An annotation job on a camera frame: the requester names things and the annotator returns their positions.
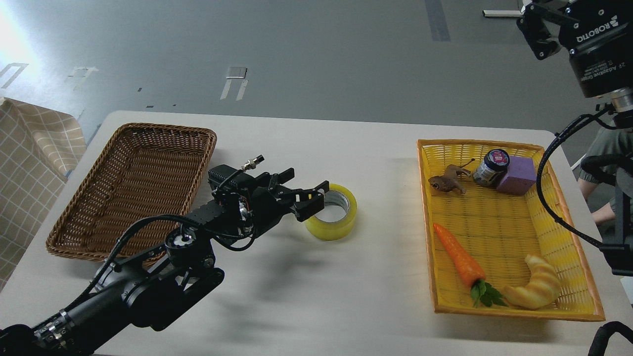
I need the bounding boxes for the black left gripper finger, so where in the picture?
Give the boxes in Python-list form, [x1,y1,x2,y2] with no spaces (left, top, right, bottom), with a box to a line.
[268,168,295,188]
[289,180,330,222]

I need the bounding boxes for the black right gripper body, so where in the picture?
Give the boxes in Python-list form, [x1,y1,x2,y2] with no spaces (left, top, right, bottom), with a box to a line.
[516,0,633,97]

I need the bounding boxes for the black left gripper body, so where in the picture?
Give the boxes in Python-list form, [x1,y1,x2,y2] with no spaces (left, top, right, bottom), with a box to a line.
[242,173,292,238]

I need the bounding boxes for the yellow tape roll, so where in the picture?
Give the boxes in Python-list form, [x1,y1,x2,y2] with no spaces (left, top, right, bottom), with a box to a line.
[305,183,358,241]

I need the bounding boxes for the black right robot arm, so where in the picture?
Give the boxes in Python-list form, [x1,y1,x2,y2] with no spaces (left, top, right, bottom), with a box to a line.
[516,0,633,276]

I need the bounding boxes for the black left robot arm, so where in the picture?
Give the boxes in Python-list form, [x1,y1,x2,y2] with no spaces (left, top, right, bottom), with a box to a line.
[1,158,330,356]

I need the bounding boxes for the white metal stand base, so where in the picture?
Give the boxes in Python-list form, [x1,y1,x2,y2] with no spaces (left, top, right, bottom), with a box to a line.
[482,9,524,18]

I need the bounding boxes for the brown wicker basket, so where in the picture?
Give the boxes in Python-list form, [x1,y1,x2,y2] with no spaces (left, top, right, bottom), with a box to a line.
[45,123,217,261]

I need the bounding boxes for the brown toy animal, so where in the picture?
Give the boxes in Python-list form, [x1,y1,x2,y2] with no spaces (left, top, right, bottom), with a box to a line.
[427,158,475,195]

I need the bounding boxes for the purple foam block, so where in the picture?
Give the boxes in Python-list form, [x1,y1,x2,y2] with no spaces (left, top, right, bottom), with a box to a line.
[495,155,537,196]

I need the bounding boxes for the small dark jar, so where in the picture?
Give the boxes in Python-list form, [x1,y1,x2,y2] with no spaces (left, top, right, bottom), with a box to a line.
[472,149,510,188]

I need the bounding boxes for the orange toy carrot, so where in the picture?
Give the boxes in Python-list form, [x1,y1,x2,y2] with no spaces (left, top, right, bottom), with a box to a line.
[433,223,508,308]

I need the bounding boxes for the yellow plastic basket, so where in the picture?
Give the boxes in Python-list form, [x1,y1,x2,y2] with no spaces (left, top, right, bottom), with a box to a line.
[417,139,605,321]

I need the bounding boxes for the beige checkered cloth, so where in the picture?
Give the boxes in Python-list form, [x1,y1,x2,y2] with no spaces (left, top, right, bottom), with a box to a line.
[0,97,87,288]

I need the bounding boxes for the toy croissant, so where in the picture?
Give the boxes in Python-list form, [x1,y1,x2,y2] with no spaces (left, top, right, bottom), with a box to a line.
[502,254,562,310]

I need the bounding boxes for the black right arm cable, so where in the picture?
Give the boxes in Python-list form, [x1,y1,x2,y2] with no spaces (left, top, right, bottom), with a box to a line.
[536,106,624,248]

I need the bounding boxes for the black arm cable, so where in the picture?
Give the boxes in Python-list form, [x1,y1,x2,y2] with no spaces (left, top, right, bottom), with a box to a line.
[536,106,624,248]
[79,214,258,297]

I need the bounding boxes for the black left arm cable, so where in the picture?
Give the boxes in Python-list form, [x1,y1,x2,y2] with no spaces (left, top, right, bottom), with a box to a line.
[79,214,258,297]

